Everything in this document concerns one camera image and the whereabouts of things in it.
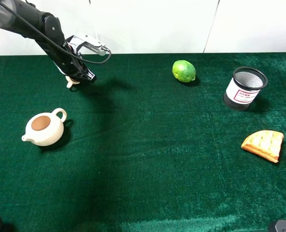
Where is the small cream ceramic cup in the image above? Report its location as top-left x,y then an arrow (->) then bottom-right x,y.
65,76 -> 80,89

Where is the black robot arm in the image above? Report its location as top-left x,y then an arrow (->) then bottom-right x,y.
0,0 -> 96,82

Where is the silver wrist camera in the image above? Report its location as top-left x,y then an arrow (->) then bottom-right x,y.
66,32 -> 111,56

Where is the black mesh pen holder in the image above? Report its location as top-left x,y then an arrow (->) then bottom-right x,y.
223,66 -> 268,111

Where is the orange waffle slice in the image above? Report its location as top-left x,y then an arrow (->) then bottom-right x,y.
241,130 -> 284,163

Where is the green velvet tablecloth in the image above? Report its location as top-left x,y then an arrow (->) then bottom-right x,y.
0,53 -> 286,232

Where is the green lime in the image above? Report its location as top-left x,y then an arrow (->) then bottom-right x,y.
172,60 -> 196,83

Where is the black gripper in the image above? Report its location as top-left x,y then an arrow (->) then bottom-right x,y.
35,36 -> 97,83

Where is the black cable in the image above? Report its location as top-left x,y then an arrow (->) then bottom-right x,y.
0,0 -> 112,65

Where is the cream ceramic teapot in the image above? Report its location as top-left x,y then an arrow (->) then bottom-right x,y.
21,108 -> 67,146

